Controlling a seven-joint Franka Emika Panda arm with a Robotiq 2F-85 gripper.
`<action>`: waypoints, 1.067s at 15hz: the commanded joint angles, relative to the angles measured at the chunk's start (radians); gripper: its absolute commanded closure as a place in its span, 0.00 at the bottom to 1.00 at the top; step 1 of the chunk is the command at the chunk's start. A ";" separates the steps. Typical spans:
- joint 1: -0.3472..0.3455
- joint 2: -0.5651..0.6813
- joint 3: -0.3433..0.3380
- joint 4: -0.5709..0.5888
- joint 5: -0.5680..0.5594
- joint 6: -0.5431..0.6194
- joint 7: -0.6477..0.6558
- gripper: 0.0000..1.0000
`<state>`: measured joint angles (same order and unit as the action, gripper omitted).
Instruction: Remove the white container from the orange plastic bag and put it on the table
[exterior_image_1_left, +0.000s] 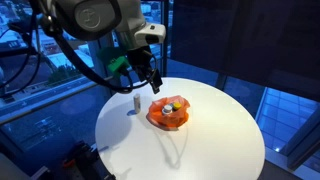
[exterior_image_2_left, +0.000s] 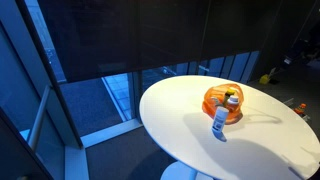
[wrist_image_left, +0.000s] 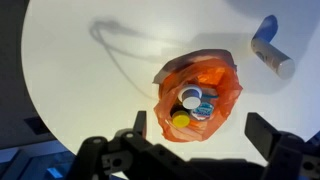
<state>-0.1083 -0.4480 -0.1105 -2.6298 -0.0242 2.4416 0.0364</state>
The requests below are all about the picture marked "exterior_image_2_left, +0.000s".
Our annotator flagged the orange plastic bag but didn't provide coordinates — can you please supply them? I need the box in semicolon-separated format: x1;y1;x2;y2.
202;83;244;125

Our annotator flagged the yellow capped bottle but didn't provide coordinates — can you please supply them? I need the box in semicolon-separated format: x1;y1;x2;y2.
223;89;236;104

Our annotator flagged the dark roller window blind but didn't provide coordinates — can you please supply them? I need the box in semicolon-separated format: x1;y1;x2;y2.
38;0;316;82

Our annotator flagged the yellow object on floor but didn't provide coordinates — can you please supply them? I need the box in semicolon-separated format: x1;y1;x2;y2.
259;74;270;84

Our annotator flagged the white round table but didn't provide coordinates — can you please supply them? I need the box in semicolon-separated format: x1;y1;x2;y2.
139;75;320;180

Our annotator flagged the orange object on floor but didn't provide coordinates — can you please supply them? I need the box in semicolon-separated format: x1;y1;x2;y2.
294;103;306;115

